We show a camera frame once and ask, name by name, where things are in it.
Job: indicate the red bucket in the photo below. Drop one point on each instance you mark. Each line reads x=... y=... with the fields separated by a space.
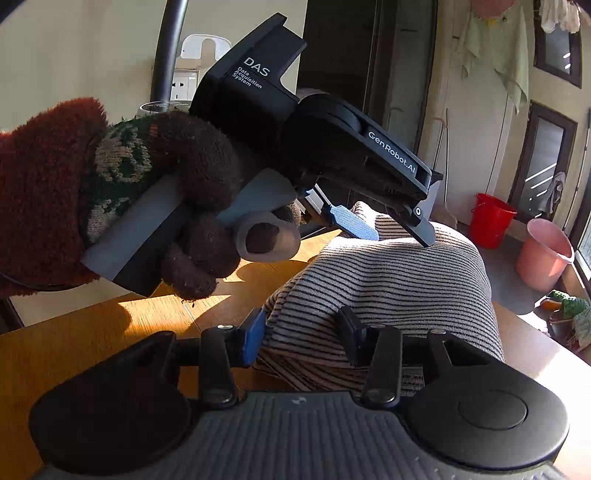
x=491 y=224

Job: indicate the person's left hand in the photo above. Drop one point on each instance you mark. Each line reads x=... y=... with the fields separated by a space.
x=198 y=157

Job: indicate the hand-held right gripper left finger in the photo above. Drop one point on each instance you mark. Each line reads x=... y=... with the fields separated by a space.
x=253 y=339

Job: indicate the person's left forearm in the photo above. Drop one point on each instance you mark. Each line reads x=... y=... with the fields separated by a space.
x=41 y=194

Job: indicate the grey hanging cloth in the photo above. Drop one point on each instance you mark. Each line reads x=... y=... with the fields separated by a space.
x=556 y=194

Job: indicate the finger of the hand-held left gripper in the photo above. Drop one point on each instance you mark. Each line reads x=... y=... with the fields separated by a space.
x=418 y=224
x=351 y=220

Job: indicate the green hanging towel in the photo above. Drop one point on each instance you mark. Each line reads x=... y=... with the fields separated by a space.
x=503 y=55

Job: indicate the white wall socket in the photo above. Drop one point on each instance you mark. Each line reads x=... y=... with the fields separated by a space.
x=184 y=85

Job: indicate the striped grey garment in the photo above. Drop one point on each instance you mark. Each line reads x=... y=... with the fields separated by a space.
x=392 y=286

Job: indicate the small dark-framed window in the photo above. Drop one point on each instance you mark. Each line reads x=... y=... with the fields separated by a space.
x=556 y=55

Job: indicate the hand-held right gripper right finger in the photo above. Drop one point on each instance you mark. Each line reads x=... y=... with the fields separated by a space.
x=350 y=334

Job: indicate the white wall holder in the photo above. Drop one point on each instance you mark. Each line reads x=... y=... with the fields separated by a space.
x=203 y=48

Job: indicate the white hanging cloth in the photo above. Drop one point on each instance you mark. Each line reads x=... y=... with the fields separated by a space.
x=558 y=14

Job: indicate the dark-framed glass door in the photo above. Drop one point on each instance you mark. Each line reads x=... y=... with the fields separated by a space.
x=538 y=157

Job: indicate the pink plastic basin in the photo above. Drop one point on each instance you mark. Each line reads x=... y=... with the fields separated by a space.
x=542 y=258

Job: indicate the dark sliding glass door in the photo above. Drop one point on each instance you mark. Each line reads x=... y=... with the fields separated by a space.
x=346 y=55

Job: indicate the white cabinet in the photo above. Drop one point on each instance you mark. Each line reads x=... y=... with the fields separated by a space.
x=475 y=161

